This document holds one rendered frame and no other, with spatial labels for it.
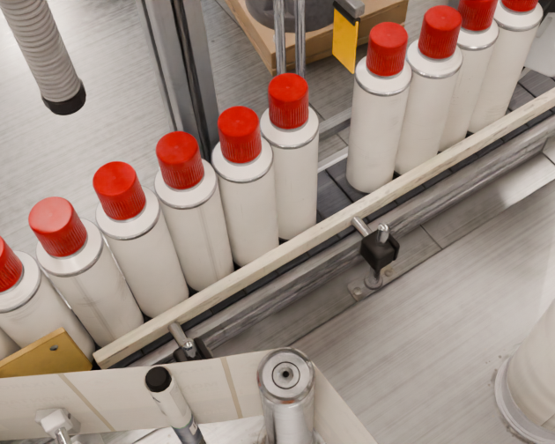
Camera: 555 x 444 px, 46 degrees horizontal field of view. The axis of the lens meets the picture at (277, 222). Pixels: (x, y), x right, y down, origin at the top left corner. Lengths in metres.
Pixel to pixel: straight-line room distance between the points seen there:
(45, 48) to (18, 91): 0.45
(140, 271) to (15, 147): 0.38
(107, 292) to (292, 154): 0.19
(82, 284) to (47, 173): 0.34
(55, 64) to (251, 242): 0.24
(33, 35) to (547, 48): 0.50
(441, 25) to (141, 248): 0.31
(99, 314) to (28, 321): 0.07
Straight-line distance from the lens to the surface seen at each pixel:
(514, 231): 0.73
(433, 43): 0.61
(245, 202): 0.56
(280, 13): 0.60
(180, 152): 0.50
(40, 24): 0.50
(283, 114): 0.54
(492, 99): 0.75
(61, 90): 0.54
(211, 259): 0.61
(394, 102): 0.61
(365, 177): 0.70
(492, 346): 0.66
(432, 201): 0.74
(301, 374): 0.43
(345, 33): 0.56
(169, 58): 0.62
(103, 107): 0.91
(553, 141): 0.86
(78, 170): 0.85
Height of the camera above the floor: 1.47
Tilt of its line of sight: 58 degrees down
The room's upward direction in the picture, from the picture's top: 4 degrees counter-clockwise
